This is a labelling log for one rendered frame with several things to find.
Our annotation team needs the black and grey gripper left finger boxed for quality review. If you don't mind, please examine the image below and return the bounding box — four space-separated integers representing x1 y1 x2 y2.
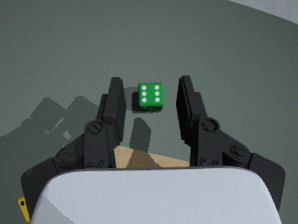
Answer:
21 77 126 220

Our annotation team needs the tan flat mat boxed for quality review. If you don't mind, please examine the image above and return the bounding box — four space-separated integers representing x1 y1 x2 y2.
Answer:
114 146 189 168

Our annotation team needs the green die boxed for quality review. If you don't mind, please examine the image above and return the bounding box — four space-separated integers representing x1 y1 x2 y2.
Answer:
138 83 164 112

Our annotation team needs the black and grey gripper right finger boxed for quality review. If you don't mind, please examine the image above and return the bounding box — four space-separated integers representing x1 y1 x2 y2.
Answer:
176 76 286 214

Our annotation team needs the yellow die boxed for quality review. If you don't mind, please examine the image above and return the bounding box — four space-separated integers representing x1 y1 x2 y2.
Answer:
18 196 30 222

